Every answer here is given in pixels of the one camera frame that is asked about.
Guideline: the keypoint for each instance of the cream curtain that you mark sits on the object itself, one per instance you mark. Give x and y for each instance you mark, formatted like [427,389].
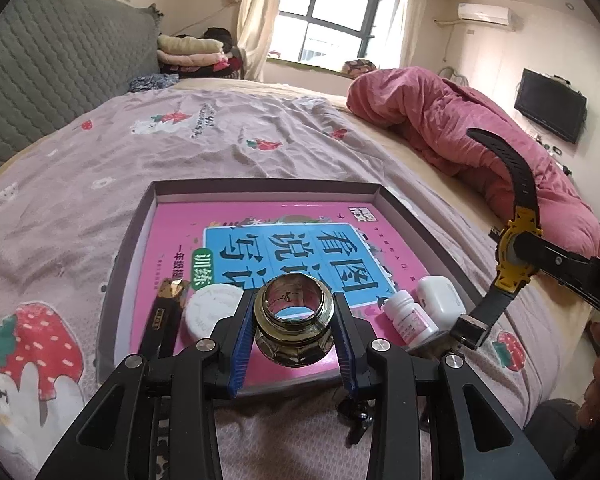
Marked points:
[405,15]
[260,15]

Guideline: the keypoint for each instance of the pink blue book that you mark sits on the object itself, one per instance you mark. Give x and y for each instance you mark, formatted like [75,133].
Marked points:
[180,225]

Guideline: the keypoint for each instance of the white ribbed bottle cap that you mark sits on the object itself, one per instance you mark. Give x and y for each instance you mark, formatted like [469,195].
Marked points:
[205,310]

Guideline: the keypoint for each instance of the black wall television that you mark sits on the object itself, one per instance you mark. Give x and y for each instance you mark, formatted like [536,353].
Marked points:
[550,105]

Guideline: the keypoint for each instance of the cream folded blanket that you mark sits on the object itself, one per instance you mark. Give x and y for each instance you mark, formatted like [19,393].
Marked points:
[190,44]

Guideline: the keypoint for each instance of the grey cardboard box tray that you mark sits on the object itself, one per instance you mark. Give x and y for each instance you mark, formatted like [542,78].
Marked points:
[130,260]

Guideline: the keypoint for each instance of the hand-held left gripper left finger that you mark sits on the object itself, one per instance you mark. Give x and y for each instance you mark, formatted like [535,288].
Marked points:
[242,345]

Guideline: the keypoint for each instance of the blue patterned cloth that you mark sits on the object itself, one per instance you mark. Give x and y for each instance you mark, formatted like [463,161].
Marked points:
[152,82]

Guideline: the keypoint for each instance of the brass pipe fitting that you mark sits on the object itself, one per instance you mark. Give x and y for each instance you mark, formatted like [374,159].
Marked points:
[294,332]

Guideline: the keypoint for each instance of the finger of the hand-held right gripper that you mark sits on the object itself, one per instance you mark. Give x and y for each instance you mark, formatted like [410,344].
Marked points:
[555,257]

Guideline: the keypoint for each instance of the person's dark trouser leg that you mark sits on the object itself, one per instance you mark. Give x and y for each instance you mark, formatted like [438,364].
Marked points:
[560,445]

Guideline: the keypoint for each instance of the strawberry printed bed sheet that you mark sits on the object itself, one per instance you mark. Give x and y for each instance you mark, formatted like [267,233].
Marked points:
[80,170]

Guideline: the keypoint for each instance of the white air conditioner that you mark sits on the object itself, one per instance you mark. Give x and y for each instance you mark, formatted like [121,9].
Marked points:
[485,14]

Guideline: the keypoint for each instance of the floral cushion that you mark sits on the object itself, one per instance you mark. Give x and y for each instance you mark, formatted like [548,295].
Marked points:
[360,67]

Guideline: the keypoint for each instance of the grey quilted headboard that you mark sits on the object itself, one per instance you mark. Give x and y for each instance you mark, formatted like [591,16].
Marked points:
[55,55]

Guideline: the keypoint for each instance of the dark folded cloth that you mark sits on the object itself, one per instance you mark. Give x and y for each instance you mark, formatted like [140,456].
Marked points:
[200,72]

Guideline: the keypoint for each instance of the window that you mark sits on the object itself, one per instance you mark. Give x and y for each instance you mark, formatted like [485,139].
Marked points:
[330,5]

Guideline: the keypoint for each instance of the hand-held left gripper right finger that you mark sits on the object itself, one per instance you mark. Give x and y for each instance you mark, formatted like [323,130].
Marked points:
[345,355]

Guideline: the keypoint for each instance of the white pink-label medicine bottle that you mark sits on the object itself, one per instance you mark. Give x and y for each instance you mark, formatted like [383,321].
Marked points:
[410,322]

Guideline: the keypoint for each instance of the white earbuds case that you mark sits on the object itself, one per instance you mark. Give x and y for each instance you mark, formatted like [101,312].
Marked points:
[442,302]

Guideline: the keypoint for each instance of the black gold lighter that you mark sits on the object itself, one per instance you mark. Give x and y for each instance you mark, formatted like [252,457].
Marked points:
[162,325]

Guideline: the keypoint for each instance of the pink quilt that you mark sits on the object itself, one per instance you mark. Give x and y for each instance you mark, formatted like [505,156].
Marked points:
[445,115]

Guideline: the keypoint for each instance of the black yellow wrist watch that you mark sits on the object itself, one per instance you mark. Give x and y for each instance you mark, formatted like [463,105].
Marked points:
[517,180]

